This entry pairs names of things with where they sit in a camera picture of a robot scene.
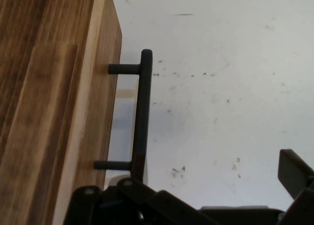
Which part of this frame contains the wooden drawer with black handle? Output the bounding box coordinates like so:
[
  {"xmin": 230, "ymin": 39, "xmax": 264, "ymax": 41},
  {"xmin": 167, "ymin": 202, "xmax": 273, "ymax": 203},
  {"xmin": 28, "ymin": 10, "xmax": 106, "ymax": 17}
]
[{"xmin": 52, "ymin": 0, "xmax": 153, "ymax": 225}]

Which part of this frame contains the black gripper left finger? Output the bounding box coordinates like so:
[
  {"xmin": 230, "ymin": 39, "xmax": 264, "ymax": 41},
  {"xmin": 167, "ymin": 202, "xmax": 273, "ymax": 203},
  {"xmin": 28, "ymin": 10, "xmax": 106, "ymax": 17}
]
[{"xmin": 63, "ymin": 175, "xmax": 214, "ymax": 225}]

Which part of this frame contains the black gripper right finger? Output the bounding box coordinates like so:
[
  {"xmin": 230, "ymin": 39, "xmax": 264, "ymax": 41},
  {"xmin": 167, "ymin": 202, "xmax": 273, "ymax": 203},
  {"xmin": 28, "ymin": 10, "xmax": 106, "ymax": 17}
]
[{"xmin": 277, "ymin": 148, "xmax": 314, "ymax": 225}]

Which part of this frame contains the brown wooden cabinet box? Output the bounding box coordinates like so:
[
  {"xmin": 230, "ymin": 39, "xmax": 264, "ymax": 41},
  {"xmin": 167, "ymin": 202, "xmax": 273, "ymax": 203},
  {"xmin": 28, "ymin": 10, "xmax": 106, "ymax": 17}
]
[{"xmin": 0, "ymin": 0, "xmax": 97, "ymax": 225}]

